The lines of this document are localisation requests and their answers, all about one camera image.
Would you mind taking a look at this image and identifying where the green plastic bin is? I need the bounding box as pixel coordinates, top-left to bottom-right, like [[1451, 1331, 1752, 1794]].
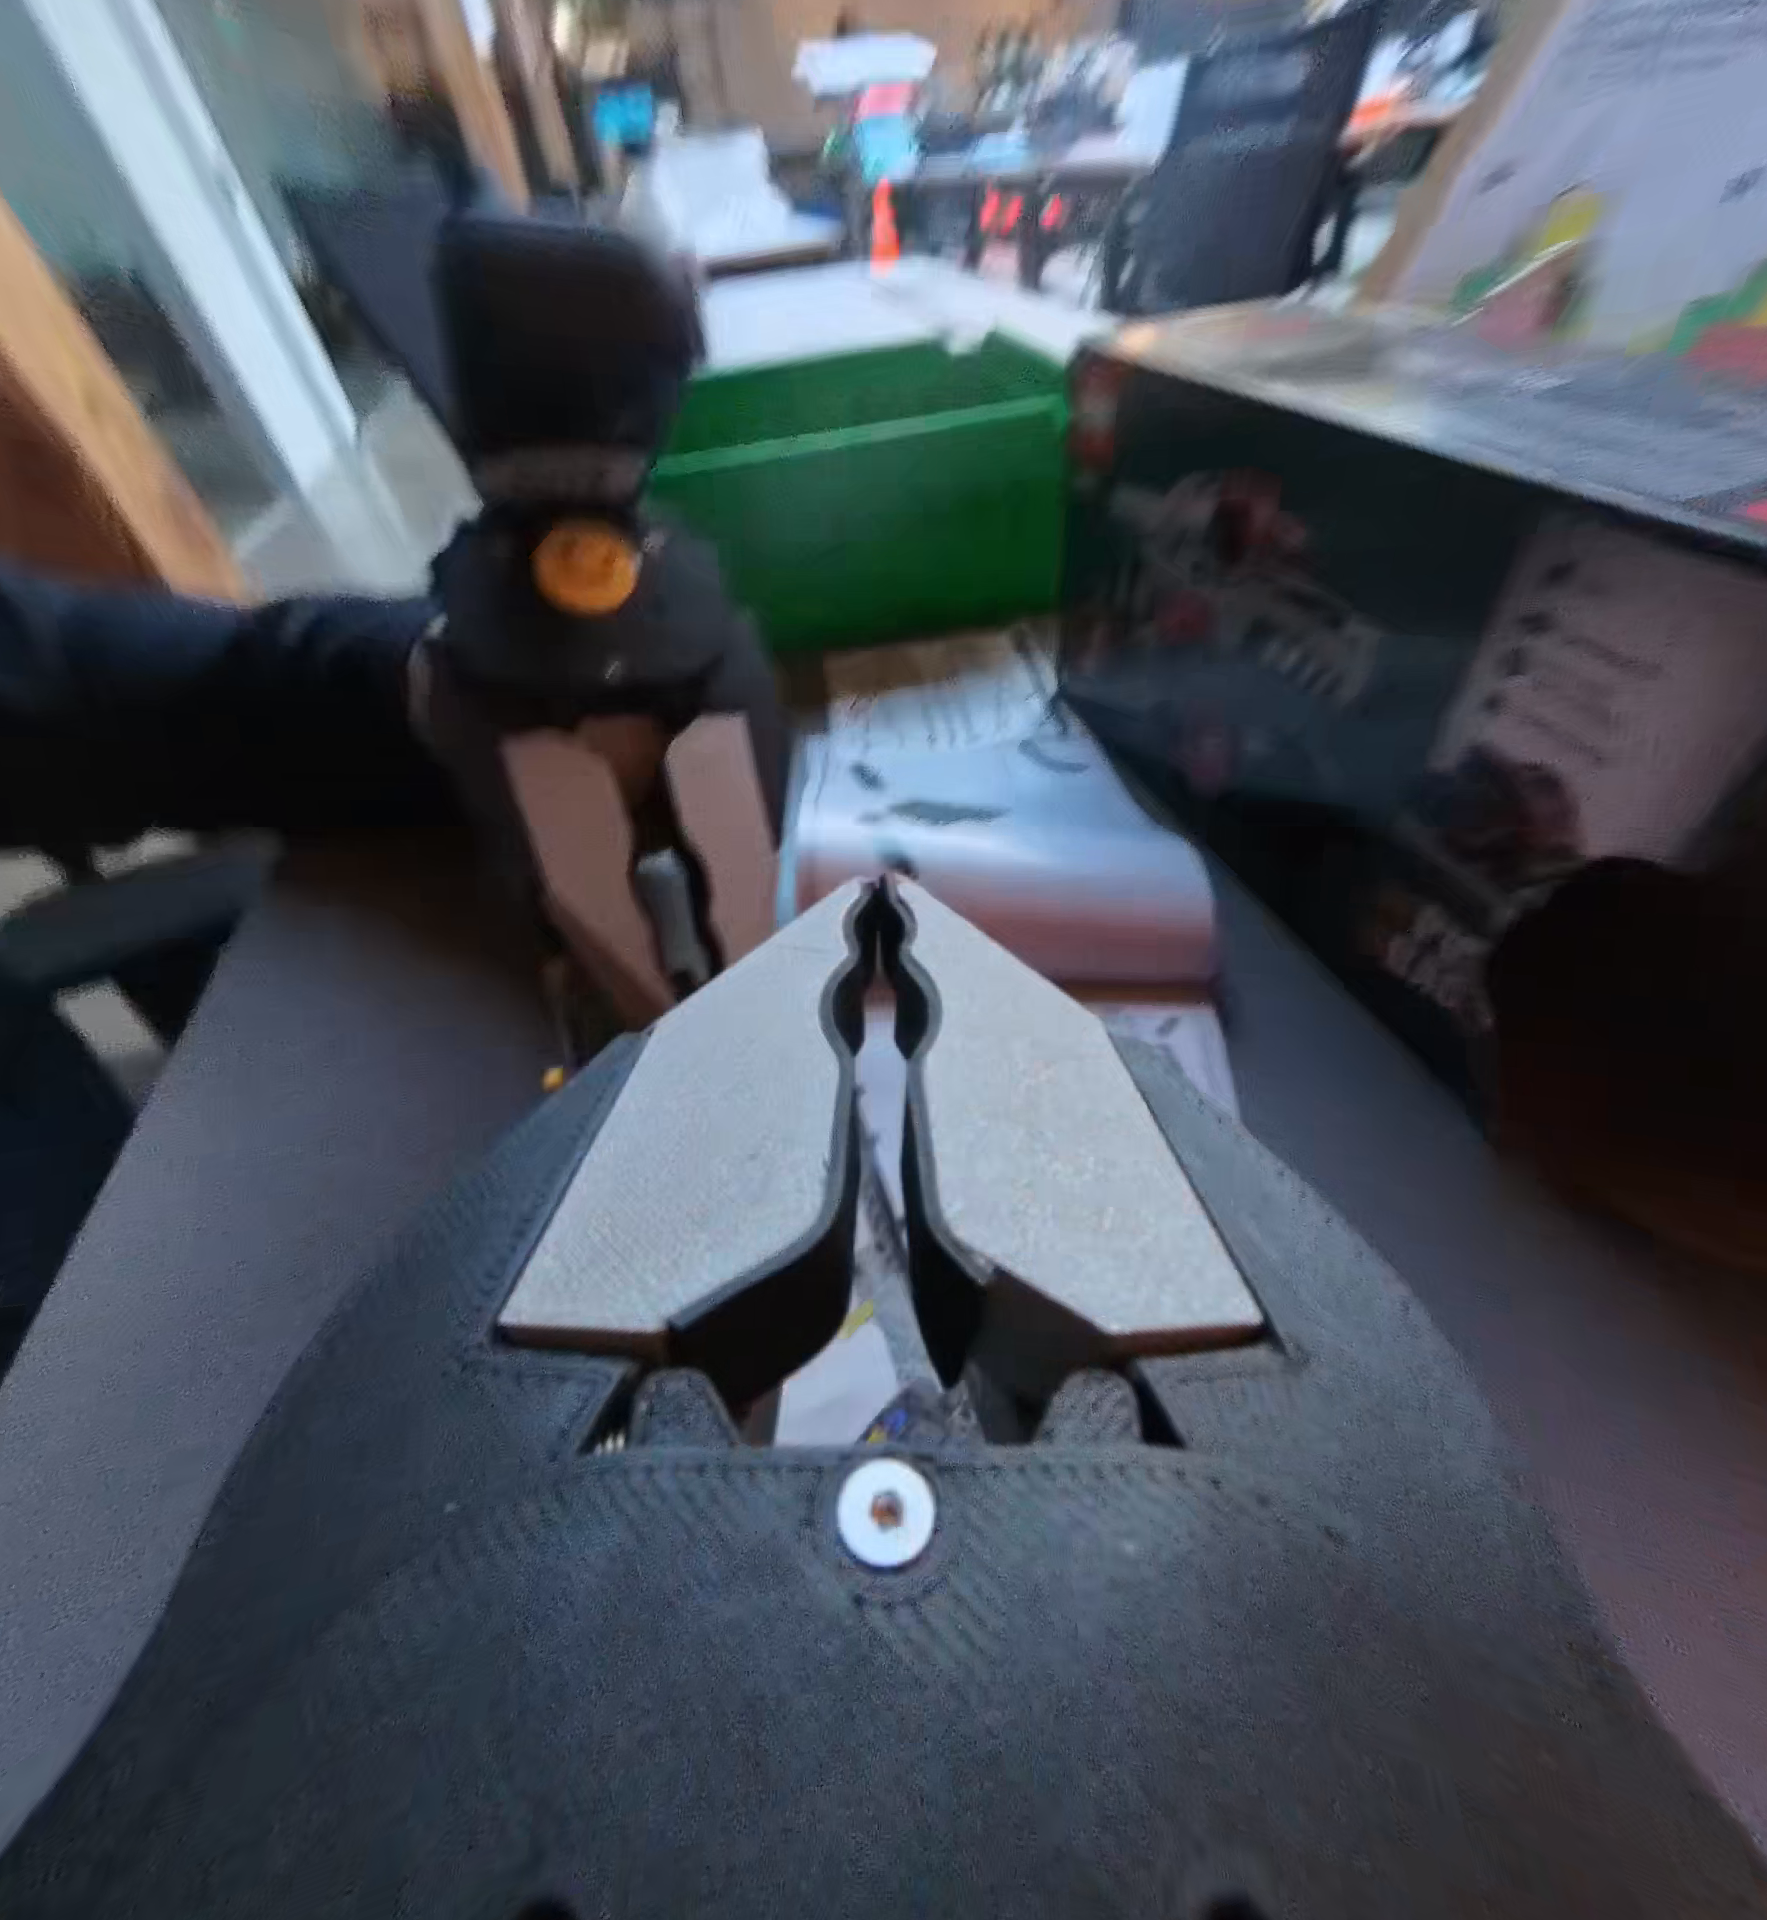
[[648, 336, 1083, 657]]

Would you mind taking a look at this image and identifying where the black lego box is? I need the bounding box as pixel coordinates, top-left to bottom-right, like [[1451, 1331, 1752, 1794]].
[[1057, 298, 1767, 1147]]

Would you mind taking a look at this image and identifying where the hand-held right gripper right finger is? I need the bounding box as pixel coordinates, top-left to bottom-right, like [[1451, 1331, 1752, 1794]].
[[884, 877, 1265, 1411]]

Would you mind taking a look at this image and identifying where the white box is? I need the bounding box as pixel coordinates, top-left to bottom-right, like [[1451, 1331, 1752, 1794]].
[[638, 125, 843, 275]]

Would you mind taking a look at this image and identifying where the lego instruction booklet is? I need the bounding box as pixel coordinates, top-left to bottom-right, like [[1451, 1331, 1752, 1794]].
[[781, 626, 1223, 982]]

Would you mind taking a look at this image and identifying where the person's left forearm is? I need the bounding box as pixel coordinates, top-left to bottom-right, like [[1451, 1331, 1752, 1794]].
[[0, 537, 444, 859]]

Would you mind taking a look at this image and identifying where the cluttered background desk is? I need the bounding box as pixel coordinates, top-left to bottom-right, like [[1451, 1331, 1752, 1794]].
[[898, 90, 1177, 289]]

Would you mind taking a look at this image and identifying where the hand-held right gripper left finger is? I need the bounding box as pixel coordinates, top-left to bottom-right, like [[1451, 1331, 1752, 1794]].
[[496, 877, 885, 1414]]

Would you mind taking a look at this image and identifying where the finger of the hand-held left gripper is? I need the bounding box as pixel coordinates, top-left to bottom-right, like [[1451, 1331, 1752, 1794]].
[[661, 710, 784, 971], [501, 725, 678, 1030]]

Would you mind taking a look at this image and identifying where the black mesh office chair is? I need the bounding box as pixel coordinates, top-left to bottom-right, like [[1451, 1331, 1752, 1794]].
[[1096, 0, 1386, 312]]

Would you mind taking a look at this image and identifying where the dark brown rounded object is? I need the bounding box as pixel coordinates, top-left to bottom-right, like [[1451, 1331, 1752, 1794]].
[[1485, 855, 1767, 1281]]

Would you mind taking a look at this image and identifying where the colourful printed board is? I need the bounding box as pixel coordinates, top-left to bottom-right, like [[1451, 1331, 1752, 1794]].
[[1360, 0, 1767, 395]]

